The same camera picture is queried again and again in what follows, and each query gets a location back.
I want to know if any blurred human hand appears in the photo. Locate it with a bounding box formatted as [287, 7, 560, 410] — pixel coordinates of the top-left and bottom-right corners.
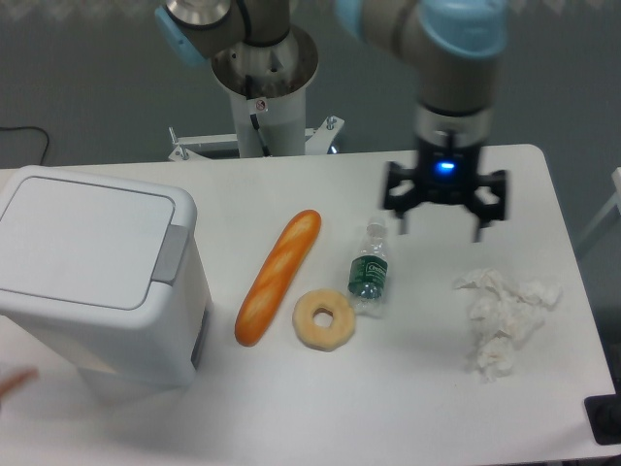
[1, 367, 40, 402]

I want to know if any white trash can lid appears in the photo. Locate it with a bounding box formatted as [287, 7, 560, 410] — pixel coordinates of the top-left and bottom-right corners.
[1, 173, 175, 311]

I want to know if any beige toy donut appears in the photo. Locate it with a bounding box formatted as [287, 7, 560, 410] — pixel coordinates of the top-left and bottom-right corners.
[292, 288, 356, 351]

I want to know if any black clamp at table edge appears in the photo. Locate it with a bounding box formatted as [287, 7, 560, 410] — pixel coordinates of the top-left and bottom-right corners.
[584, 394, 620, 446]

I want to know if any crushed green-label plastic bottle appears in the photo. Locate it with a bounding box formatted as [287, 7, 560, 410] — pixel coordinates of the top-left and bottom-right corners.
[347, 216, 389, 318]

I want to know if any white trash can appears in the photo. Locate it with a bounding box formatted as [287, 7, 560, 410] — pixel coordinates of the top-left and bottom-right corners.
[1, 166, 212, 385]

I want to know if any white frame at right edge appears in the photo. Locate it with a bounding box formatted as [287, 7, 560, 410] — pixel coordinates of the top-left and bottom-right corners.
[574, 167, 620, 259]

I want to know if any orange toy baguette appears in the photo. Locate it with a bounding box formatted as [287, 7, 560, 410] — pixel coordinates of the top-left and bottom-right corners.
[234, 210, 321, 347]

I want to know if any crumpled white tissue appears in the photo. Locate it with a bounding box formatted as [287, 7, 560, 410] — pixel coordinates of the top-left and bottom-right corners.
[453, 268, 563, 383]

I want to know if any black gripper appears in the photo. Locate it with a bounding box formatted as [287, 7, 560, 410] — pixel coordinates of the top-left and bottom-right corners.
[381, 104, 507, 243]

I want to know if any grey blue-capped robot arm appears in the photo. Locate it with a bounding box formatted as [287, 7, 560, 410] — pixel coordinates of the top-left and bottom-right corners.
[155, 1, 508, 228]

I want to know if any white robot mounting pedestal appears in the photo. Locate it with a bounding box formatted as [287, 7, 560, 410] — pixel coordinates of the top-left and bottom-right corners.
[169, 25, 344, 161]

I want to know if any black cable on floor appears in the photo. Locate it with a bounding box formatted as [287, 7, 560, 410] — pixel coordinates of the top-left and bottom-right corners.
[0, 125, 50, 167]

